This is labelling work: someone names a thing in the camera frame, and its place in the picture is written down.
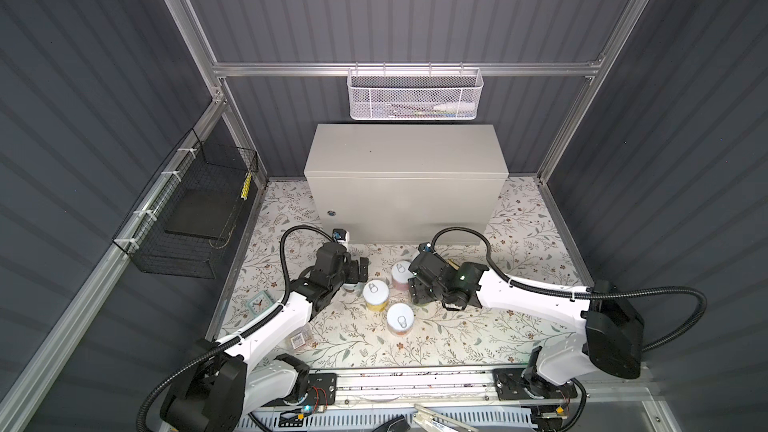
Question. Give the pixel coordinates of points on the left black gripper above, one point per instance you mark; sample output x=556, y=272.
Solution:
x=353, y=276

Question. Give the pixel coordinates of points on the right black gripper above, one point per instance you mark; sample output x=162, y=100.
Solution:
x=416, y=292

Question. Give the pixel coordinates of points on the yellow label can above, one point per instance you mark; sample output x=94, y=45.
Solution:
x=376, y=295

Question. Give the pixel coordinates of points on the orange peach label can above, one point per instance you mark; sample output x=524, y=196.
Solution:
x=400, y=319

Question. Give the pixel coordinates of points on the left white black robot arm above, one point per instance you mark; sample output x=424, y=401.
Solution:
x=264, y=336

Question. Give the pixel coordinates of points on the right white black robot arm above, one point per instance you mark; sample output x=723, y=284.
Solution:
x=601, y=334

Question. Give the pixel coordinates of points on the pink label can front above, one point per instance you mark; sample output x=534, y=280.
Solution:
x=401, y=275

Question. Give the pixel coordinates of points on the small clear plastic box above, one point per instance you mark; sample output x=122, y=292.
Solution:
x=299, y=339

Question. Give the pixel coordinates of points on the grey metal cabinet box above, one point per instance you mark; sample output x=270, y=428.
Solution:
x=400, y=184

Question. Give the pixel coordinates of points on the yellow tag on basket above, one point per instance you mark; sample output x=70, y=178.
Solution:
x=246, y=186

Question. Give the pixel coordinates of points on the white tube in basket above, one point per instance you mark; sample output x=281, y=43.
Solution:
x=455, y=108

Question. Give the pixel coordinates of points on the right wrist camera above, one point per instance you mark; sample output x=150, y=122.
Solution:
x=425, y=248

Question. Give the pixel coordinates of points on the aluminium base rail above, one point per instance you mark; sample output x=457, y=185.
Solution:
x=446, y=386

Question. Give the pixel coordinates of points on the white wire mesh basket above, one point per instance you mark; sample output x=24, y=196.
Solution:
x=409, y=95

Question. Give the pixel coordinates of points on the black wire wall basket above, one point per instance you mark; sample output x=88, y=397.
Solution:
x=194, y=219

